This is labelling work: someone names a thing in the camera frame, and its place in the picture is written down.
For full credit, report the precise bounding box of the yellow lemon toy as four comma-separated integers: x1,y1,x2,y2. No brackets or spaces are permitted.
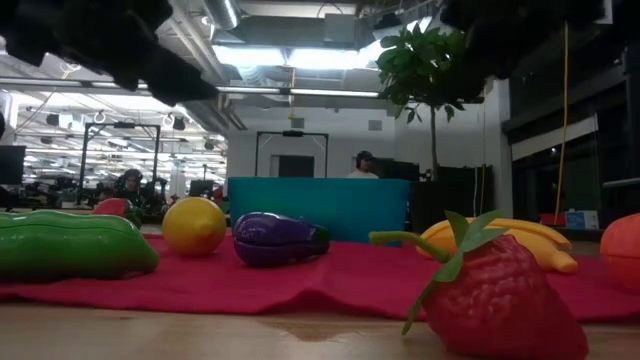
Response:
161,196,228,259

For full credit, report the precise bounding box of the purple eggplant toy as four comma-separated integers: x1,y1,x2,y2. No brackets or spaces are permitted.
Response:
232,211,331,268

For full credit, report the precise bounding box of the black rig frame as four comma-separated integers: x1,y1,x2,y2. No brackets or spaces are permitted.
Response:
79,121,162,195
254,129,330,179

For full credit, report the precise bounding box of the orange toy fruit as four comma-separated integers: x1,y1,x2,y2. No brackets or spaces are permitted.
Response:
599,212,640,294

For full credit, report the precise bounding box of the large red strawberry toy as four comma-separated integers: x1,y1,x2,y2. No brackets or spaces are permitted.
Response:
368,209,590,360

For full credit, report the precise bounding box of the short silver air duct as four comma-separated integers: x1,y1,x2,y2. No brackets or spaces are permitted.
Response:
202,0,242,31

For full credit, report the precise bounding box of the green cucumber toy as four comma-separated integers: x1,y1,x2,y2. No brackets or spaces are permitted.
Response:
0,209,161,281

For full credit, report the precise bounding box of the blue and white box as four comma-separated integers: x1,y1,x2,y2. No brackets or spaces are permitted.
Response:
564,209,600,231

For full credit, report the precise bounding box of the blue plastic container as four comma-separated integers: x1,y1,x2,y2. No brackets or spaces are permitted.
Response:
227,177,412,246

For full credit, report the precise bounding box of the red cloth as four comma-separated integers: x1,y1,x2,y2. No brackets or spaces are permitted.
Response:
0,232,640,322

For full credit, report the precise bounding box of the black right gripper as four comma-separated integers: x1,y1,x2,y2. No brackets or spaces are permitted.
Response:
439,0,607,104

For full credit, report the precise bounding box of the yellow hanging cable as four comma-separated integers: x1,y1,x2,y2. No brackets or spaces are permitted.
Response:
553,22,571,226

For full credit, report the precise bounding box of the green plant in black pot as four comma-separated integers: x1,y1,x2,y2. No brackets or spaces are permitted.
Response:
375,22,494,234

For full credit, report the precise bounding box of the long ceiling light bar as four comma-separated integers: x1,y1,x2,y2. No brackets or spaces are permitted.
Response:
214,84,381,99

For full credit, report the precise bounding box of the grey ceiling box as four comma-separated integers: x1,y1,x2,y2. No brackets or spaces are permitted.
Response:
323,13,357,44

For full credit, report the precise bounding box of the person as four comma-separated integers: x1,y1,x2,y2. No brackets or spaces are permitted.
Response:
113,168,146,201
347,150,380,180

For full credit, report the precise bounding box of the yellow banana toy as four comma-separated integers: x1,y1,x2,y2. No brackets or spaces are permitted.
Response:
418,217,580,275

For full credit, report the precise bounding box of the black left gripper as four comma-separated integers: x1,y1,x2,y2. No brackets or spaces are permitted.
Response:
59,0,220,107

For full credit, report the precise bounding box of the black computer monitor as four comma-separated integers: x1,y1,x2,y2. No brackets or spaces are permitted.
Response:
0,144,27,186

